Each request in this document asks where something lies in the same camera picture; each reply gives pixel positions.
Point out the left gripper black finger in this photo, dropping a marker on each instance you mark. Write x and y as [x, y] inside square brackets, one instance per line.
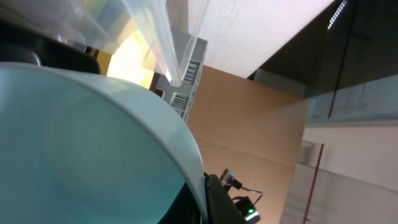
[220, 207]

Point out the grey dishwasher rack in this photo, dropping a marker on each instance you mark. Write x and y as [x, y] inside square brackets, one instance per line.
[181, 98]

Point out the cardboard box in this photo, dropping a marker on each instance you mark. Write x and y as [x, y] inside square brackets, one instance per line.
[251, 129]

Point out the black plastic bin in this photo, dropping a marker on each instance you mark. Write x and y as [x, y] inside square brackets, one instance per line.
[21, 45]

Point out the light blue bowl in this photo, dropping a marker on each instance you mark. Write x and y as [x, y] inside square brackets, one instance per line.
[84, 148]

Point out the overhead camera on mount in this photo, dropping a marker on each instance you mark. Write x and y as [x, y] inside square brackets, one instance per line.
[246, 207]

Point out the clear plastic bin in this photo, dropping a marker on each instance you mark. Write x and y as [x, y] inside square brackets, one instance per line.
[169, 28]

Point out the yellow plate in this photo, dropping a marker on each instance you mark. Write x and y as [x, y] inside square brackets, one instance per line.
[133, 61]

